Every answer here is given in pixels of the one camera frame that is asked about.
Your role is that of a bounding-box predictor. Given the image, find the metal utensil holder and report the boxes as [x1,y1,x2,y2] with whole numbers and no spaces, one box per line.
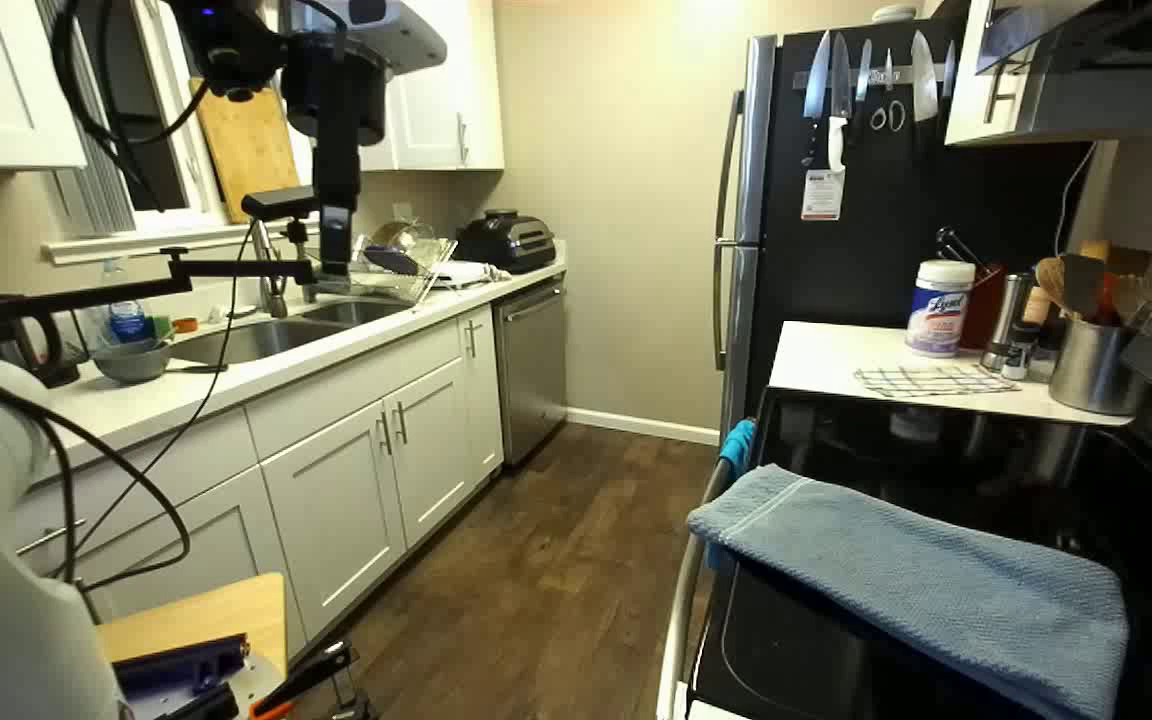
[1047,317,1146,415]

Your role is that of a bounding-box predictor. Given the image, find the white patterned dish cloth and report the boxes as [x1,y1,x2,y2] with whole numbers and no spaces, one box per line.
[857,363,1014,401]

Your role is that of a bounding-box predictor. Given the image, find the silver oven door handle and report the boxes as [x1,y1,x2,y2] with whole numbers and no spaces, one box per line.
[654,458,727,720]

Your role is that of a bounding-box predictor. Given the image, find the black electric stove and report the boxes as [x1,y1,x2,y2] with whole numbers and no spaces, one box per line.
[656,314,1152,720]

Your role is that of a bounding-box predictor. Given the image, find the range hood microwave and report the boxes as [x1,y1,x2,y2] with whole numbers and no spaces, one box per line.
[943,0,1152,143]

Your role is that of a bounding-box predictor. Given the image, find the white lower kitchen cabinets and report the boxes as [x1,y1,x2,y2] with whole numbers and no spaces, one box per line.
[14,308,501,644]

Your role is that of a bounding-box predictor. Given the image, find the blue bowl on counter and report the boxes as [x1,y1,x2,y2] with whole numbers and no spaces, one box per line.
[98,346,168,386]

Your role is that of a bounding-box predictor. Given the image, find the black refrigerator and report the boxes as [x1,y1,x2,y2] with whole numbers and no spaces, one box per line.
[713,22,1088,423]

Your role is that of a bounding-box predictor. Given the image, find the black toaster appliance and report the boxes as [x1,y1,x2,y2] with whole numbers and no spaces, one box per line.
[458,211,557,272]

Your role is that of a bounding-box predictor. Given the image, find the stainless kitchen sink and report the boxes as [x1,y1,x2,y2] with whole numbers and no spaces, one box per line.
[168,299,400,367]

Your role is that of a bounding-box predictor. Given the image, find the wooden board foreground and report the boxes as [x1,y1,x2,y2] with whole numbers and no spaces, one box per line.
[98,573,288,678]

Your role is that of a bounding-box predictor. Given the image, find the white upper wall cabinet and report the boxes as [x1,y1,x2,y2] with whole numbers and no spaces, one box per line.
[359,0,504,172]

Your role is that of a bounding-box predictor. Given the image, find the disinfecting wipes canister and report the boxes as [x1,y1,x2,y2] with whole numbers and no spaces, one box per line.
[904,260,978,355]

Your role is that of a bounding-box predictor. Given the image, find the kitchen knives on magnet strip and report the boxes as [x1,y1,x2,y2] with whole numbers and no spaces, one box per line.
[803,32,955,132]

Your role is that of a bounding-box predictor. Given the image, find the stainless steel dishwasher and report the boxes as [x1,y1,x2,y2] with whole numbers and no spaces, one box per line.
[497,282,570,467]

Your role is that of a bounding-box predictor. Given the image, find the bright blue hanging cloth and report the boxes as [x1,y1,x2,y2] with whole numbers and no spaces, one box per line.
[719,415,755,477]

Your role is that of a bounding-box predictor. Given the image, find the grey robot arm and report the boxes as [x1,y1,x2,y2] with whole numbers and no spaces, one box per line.
[168,0,448,275]

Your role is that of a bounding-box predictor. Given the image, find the light blue towel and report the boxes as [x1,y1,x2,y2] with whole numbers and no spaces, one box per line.
[688,466,1129,720]

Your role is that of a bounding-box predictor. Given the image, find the wooden cutting board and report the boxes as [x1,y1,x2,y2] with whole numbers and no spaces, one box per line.
[197,88,300,226]

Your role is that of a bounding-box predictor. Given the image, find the black camera on stand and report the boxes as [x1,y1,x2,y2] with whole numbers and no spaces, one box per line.
[241,190,319,221]

